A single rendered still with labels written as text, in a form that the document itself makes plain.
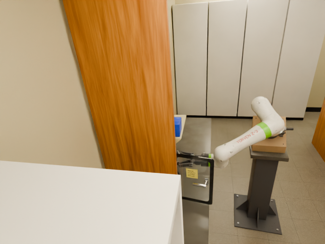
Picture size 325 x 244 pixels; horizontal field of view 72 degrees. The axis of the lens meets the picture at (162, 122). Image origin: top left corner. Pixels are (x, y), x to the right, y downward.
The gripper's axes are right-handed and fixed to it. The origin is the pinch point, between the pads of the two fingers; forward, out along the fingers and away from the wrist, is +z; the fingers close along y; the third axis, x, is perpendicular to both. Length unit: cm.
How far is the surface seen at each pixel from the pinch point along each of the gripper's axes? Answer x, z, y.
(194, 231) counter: 27, -18, 39
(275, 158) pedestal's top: 29, -86, -44
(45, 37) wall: -95, 45, 41
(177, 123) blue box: -38.8, -7.3, 15.3
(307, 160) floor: 122, -173, -168
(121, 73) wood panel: -74, 19, 26
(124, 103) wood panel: -56, 20, 26
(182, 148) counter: 27, 0, -51
